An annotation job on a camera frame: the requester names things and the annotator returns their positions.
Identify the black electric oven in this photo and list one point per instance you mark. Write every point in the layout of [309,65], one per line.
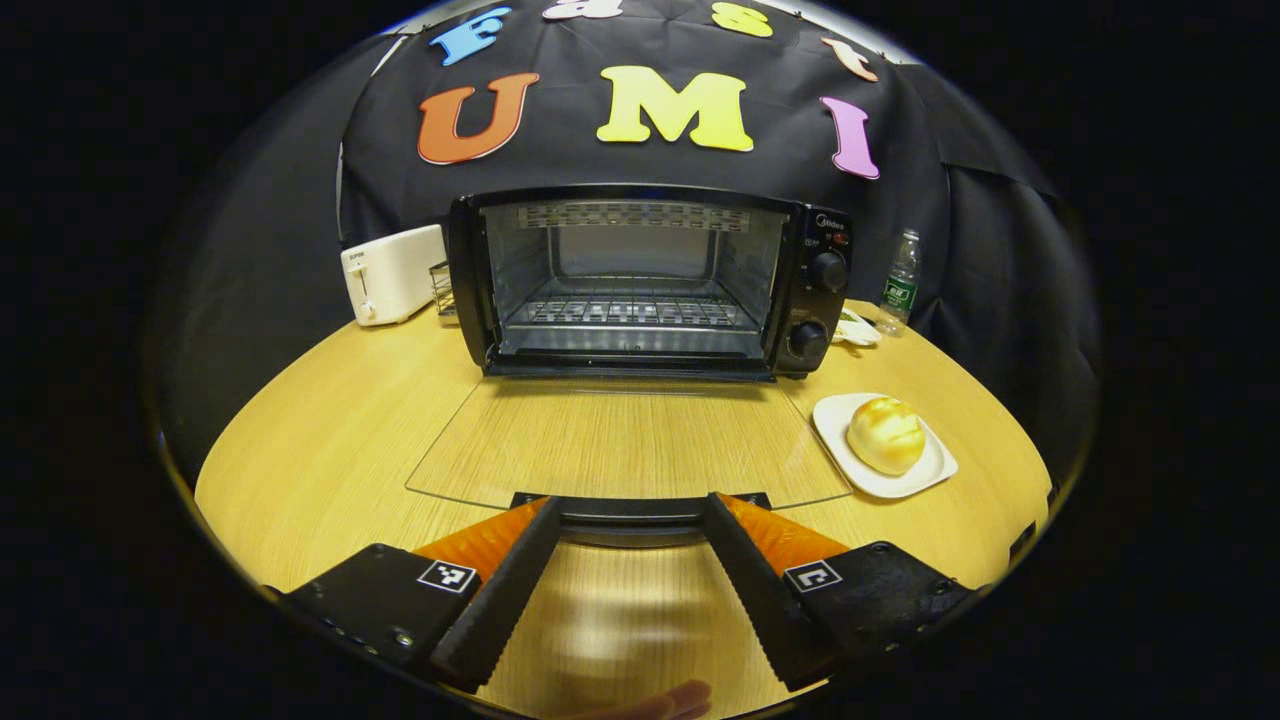
[830,270]

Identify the white toaster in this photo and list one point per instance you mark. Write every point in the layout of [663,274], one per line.
[395,275]

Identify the white rectangular plate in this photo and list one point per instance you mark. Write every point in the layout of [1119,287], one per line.
[850,420]

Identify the white divided dish of grains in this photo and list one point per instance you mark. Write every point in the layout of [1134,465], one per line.
[858,330]

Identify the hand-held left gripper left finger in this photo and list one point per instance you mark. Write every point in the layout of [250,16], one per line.
[495,610]

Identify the clear plastic water bottle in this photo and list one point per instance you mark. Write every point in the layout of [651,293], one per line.
[900,285]

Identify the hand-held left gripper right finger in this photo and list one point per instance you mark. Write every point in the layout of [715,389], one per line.
[755,600]

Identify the golden bread bun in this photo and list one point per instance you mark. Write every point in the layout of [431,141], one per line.
[886,435]

